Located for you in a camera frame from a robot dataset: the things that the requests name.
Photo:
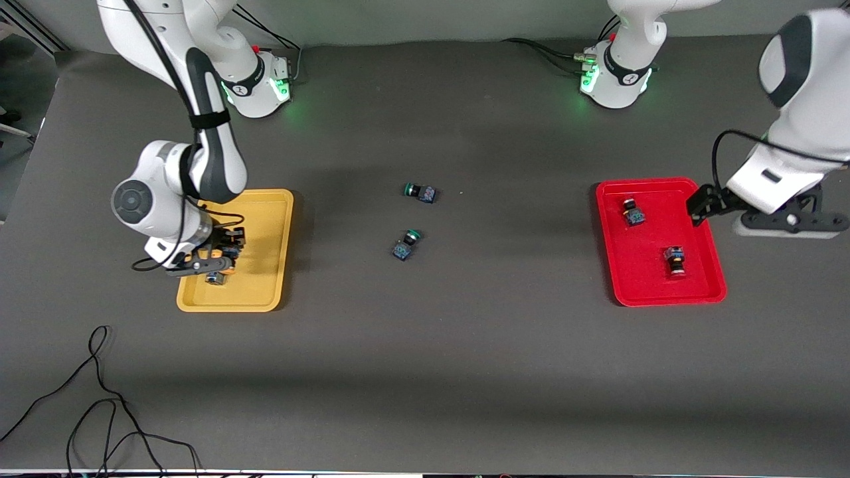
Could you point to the green push button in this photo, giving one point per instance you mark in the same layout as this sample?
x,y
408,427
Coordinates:
x,y
406,245
420,192

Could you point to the yellow plastic tray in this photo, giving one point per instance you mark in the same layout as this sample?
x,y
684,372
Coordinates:
x,y
265,265

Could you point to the red plastic tray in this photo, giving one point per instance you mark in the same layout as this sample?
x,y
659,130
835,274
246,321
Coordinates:
x,y
651,285

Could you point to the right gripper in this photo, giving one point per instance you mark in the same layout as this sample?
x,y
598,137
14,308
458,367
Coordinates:
x,y
214,247

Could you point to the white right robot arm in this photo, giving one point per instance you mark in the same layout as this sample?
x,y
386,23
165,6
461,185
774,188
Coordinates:
x,y
166,179

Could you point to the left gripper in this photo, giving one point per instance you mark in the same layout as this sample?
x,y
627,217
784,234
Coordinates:
x,y
708,201

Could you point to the red push button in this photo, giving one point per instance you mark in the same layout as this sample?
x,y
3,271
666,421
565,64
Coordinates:
x,y
675,260
634,212

